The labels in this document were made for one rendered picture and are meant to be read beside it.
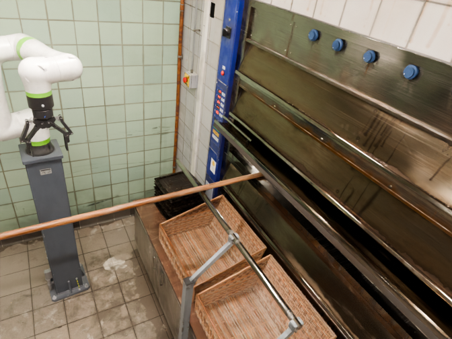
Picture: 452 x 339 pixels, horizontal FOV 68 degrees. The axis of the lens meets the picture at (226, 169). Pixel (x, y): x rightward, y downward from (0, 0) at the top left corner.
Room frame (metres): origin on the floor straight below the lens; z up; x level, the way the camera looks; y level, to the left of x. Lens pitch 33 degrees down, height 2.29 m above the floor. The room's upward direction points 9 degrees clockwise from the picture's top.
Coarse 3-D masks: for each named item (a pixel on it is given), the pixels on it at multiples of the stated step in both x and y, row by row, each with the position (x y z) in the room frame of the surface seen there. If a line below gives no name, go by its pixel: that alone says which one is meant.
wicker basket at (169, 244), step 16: (208, 208) 1.82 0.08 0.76; (224, 208) 1.81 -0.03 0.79; (160, 224) 1.61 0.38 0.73; (176, 224) 1.68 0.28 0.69; (192, 224) 1.75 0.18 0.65; (208, 224) 1.83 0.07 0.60; (240, 224) 1.64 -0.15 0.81; (160, 240) 1.60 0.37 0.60; (176, 240) 1.63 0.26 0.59; (192, 240) 1.65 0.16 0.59; (208, 240) 1.67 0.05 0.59; (224, 240) 1.67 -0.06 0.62; (240, 240) 1.58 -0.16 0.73; (176, 256) 1.37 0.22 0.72; (192, 256) 1.51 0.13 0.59; (208, 256) 1.53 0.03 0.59; (224, 256) 1.55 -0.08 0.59; (240, 256) 1.52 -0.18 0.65; (256, 256) 1.40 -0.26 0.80; (176, 272) 1.36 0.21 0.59; (192, 272) 1.38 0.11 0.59; (208, 272) 1.40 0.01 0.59; (224, 272) 1.28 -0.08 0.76; (208, 288) 1.22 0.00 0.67
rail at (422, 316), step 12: (216, 120) 1.84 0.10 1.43; (228, 132) 1.71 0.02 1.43; (240, 144) 1.60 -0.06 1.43; (252, 156) 1.49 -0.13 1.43; (264, 168) 1.39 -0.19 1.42; (276, 180) 1.31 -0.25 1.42; (288, 192) 1.23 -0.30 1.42; (300, 204) 1.16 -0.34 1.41; (312, 216) 1.09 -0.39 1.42; (372, 264) 0.85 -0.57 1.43; (384, 276) 0.80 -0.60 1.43; (396, 288) 0.76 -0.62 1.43; (408, 300) 0.72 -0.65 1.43; (420, 312) 0.68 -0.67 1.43; (432, 324) 0.64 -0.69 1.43; (444, 336) 0.61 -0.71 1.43
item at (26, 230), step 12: (228, 180) 1.55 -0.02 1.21; (240, 180) 1.59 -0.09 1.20; (180, 192) 1.38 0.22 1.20; (192, 192) 1.42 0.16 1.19; (120, 204) 1.22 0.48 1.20; (132, 204) 1.24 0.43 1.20; (144, 204) 1.27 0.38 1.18; (72, 216) 1.10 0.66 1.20; (84, 216) 1.11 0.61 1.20; (96, 216) 1.14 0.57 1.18; (24, 228) 0.99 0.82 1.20; (36, 228) 1.00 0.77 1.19; (48, 228) 1.03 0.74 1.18
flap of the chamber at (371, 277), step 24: (288, 168) 1.49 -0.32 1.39; (312, 192) 1.30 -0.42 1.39; (336, 216) 1.14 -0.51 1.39; (336, 240) 0.97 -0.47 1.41; (360, 240) 1.01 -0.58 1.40; (360, 264) 0.87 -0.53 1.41; (384, 264) 0.89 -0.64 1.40; (384, 288) 0.77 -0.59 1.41; (408, 288) 0.80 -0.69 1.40; (408, 312) 0.69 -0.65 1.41; (432, 312) 0.71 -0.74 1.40; (432, 336) 0.62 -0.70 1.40
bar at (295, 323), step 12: (180, 168) 1.68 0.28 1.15; (192, 180) 1.55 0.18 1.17; (216, 216) 1.28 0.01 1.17; (228, 228) 1.20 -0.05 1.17; (228, 240) 1.15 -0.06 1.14; (204, 264) 1.09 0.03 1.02; (252, 264) 1.00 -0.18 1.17; (192, 276) 1.05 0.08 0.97; (264, 276) 0.94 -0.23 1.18; (192, 288) 1.03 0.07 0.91; (276, 300) 0.84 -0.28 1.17; (180, 312) 1.04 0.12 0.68; (288, 312) 0.79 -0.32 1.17; (180, 324) 1.03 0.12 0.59; (300, 324) 0.75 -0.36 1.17; (180, 336) 1.02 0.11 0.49; (288, 336) 0.73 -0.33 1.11
